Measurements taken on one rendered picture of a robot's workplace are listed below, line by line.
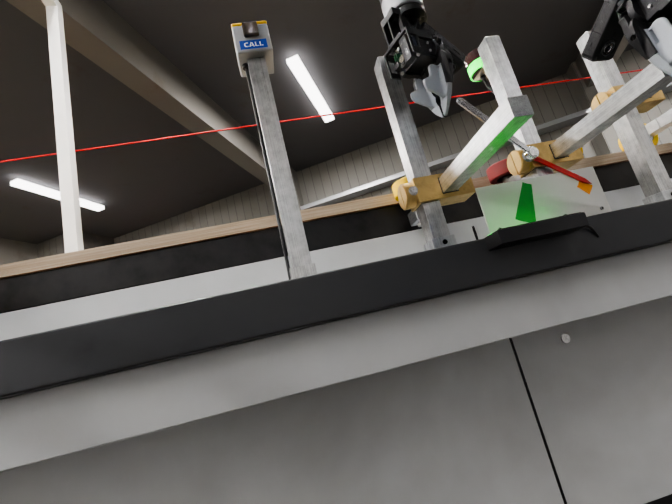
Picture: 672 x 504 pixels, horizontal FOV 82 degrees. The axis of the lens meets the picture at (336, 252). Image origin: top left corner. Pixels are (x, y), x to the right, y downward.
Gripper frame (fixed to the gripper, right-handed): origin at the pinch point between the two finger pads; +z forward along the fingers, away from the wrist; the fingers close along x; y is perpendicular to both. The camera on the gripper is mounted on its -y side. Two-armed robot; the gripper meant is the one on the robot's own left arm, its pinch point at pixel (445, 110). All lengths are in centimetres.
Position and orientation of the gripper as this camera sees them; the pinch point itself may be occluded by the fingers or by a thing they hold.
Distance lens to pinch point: 77.3
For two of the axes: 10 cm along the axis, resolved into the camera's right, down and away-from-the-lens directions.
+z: 2.3, 9.5, -2.3
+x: 4.4, -3.1, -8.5
